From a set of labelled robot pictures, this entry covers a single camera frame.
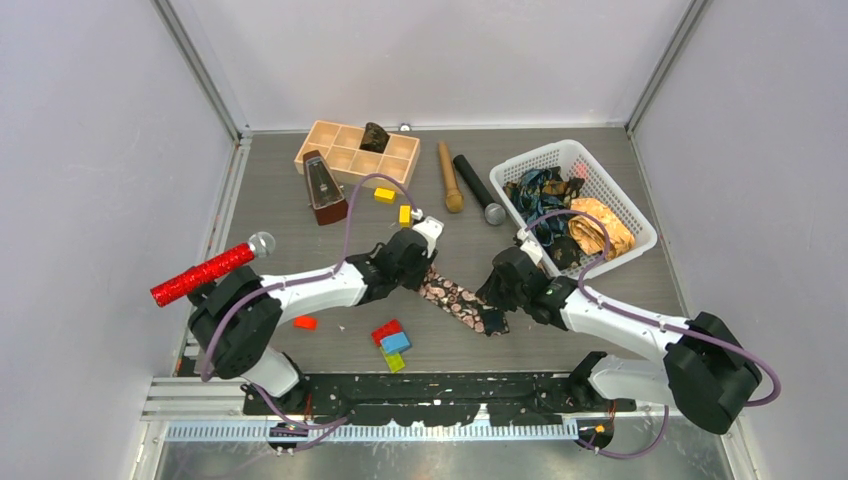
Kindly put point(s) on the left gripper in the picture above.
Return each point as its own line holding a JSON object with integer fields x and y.
{"x": 424, "y": 262}

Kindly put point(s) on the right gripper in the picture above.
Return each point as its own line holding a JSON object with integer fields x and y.
{"x": 488, "y": 293}

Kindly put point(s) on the black pink floral tie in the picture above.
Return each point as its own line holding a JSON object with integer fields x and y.
{"x": 463, "y": 305}

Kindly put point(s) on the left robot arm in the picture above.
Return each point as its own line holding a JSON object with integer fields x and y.
{"x": 235, "y": 318}

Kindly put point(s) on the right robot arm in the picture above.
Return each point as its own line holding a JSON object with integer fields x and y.
{"x": 695, "y": 366}

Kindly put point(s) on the yellow block upright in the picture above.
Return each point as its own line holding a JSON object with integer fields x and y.
{"x": 405, "y": 216}

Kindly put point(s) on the red toy brick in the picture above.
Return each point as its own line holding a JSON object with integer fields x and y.
{"x": 390, "y": 328}

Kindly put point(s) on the yellow block near tray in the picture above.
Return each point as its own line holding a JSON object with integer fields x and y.
{"x": 383, "y": 195}

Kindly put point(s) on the black microphone silver head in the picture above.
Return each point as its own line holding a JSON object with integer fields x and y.
{"x": 494, "y": 213}

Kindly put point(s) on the blue patterned tie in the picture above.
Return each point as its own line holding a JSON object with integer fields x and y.
{"x": 539, "y": 192}

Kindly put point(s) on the blue toy brick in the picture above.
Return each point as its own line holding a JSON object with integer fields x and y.
{"x": 395, "y": 344}

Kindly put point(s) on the orange gold tie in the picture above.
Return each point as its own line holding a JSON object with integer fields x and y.
{"x": 595, "y": 223}

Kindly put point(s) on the yellow green translucent brick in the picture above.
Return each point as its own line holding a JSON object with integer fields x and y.
{"x": 394, "y": 361}

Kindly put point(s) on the brown wooden metronome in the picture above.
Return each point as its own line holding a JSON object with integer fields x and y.
{"x": 326, "y": 198}

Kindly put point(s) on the orange red small brick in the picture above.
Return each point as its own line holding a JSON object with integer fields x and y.
{"x": 305, "y": 322}

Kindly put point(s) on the dark rolled tie in tray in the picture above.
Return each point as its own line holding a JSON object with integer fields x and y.
{"x": 375, "y": 138}

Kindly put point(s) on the wooden compartment tray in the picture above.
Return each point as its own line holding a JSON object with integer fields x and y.
{"x": 339, "y": 145}

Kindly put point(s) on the white plastic basket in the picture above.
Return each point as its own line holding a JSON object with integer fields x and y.
{"x": 571, "y": 159}

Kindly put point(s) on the red glitter microphone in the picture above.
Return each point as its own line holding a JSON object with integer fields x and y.
{"x": 259, "y": 245}

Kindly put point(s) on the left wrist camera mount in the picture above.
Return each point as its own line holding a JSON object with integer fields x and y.
{"x": 429, "y": 228}

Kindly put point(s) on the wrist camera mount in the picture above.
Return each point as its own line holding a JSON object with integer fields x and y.
{"x": 429, "y": 228}
{"x": 529, "y": 245}

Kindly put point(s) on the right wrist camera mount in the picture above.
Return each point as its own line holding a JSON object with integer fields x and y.
{"x": 529, "y": 245}

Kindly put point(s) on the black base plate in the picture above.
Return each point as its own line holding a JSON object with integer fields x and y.
{"x": 445, "y": 399}

